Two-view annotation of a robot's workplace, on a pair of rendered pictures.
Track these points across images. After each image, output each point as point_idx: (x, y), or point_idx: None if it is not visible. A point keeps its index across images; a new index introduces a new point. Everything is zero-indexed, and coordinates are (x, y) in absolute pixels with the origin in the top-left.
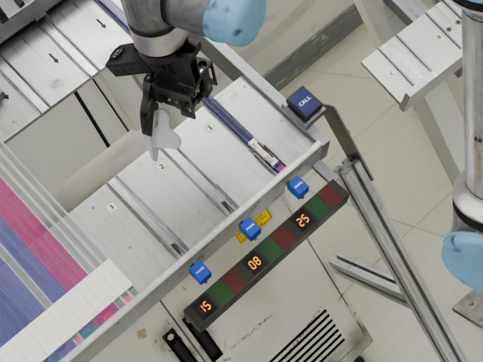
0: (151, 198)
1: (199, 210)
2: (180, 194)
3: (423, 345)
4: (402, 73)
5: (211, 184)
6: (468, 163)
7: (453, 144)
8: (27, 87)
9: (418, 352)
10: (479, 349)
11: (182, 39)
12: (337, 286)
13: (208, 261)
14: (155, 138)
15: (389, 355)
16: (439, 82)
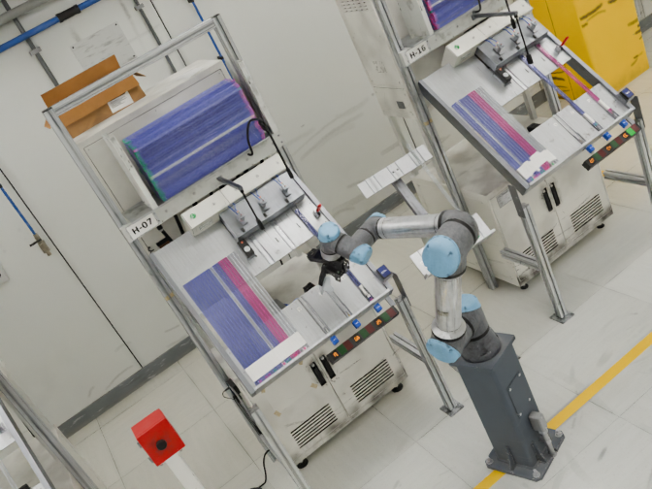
0: (315, 307)
1: (336, 313)
2: (328, 306)
3: (432, 380)
4: None
5: (342, 303)
6: (436, 316)
7: None
8: (265, 252)
9: (429, 383)
10: (458, 384)
11: (340, 255)
12: (392, 348)
13: None
14: (323, 287)
15: (415, 384)
16: None
